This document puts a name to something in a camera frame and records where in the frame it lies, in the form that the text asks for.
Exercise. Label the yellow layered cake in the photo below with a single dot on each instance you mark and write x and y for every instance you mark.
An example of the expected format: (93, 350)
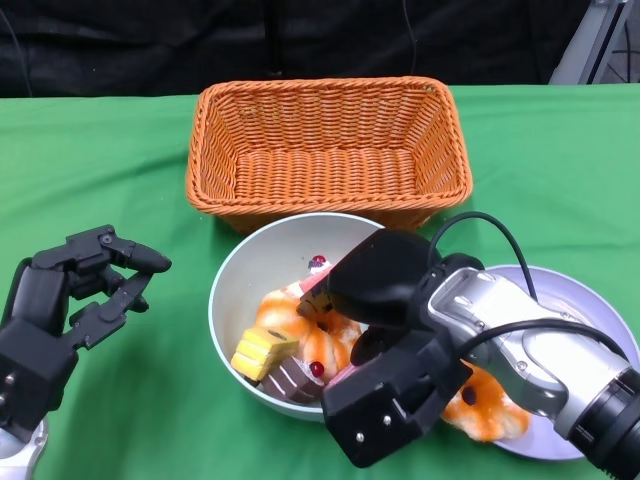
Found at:
(262, 352)

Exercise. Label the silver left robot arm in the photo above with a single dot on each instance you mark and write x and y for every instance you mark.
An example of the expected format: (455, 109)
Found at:
(20, 460)

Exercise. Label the salmon block cake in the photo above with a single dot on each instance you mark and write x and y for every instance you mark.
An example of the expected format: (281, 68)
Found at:
(312, 285)

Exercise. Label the pale green bowl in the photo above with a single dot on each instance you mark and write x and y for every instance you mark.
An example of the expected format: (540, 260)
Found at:
(260, 270)

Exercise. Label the chocolate layered cake with cherry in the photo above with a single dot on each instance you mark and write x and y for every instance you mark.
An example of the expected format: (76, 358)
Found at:
(290, 382)

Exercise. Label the lavender plate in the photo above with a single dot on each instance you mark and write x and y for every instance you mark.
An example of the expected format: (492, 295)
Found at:
(580, 292)

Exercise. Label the green tablecloth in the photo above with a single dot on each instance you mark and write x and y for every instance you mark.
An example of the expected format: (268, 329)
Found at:
(150, 425)

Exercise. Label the black backdrop curtain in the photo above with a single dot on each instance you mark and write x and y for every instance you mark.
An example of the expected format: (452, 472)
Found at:
(150, 40)

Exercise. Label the grey metal frame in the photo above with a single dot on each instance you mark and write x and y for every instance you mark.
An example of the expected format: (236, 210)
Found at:
(585, 40)

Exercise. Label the orange wicker basket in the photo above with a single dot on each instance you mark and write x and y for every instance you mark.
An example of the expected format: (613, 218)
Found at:
(325, 170)

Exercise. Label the small red berries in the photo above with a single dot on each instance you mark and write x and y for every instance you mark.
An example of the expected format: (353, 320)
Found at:
(316, 261)

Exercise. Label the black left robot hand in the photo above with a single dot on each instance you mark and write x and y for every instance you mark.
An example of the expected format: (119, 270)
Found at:
(35, 300)

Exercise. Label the black vertical stand pole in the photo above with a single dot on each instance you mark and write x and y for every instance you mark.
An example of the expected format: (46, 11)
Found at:
(274, 35)

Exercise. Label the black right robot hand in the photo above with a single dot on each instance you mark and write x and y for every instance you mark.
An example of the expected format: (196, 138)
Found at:
(380, 280)

